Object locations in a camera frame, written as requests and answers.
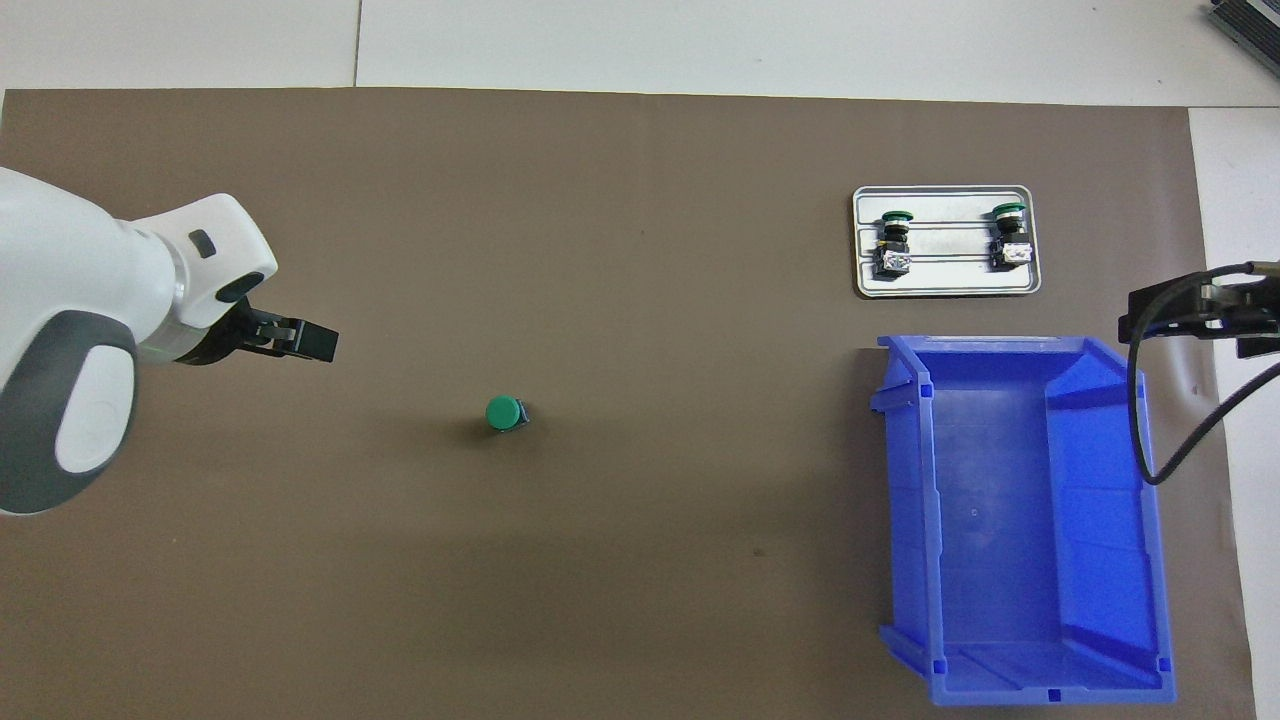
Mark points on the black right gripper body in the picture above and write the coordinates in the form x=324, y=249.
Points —
x=1260, y=340

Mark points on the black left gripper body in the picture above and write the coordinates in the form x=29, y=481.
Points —
x=225, y=340

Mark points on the green push button switch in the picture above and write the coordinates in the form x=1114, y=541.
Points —
x=893, y=245
x=1010, y=245
x=503, y=412

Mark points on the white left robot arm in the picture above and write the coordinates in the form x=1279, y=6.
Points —
x=60, y=300

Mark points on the grey metal tray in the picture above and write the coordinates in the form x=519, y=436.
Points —
x=950, y=280

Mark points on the blue plastic storage bin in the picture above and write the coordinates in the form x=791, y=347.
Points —
x=1000, y=520

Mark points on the grey ribbed device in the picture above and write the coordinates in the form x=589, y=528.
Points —
x=1250, y=20

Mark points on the brown table mat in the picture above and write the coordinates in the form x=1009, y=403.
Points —
x=600, y=250

